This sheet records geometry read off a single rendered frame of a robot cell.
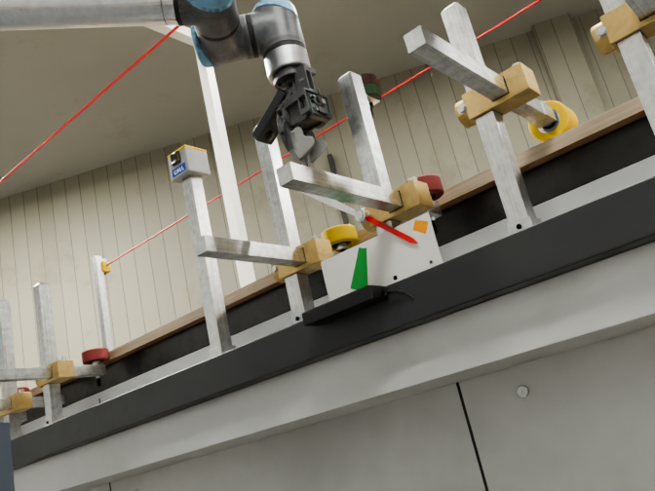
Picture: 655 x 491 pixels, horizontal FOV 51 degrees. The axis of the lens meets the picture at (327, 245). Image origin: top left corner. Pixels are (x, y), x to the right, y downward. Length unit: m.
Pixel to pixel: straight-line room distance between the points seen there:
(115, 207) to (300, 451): 4.81
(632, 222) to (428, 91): 4.87
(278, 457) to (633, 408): 0.86
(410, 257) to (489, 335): 0.20
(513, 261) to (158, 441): 1.02
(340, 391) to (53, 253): 5.30
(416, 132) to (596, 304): 4.69
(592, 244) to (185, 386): 0.96
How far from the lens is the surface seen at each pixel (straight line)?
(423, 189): 1.28
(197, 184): 1.71
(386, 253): 1.28
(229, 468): 1.91
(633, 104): 1.34
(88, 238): 6.37
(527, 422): 1.40
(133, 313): 5.99
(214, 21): 1.37
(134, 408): 1.80
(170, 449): 1.76
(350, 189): 1.15
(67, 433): 2.06
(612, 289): 1.12
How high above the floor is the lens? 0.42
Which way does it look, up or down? 17 degrees up
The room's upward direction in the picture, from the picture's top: 13 degrees counter-clockwise
